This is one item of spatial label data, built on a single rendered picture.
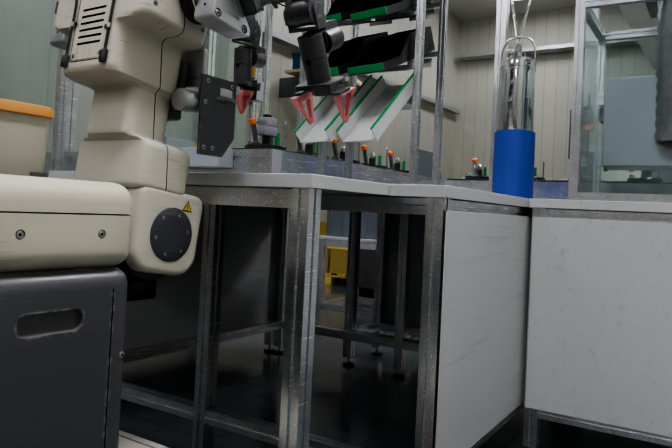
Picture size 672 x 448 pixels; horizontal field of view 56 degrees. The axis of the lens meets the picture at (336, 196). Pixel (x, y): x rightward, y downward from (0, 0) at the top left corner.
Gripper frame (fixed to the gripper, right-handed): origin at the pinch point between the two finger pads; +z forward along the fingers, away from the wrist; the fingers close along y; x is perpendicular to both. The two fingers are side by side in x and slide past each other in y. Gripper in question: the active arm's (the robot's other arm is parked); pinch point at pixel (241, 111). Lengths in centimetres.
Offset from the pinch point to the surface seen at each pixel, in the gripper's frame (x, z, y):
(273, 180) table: 55, 15, -48
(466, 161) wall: -948, 65, 188
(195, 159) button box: 15.6, 15.3, 5.6
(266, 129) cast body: -7.2, 5.6, -4.8
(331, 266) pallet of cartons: -408, 154, 176
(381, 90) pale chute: -16.5, -8.1, -41.1
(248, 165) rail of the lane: 10.0, 16.3, -10.1
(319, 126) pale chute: -4.3, 3.8, -26.2
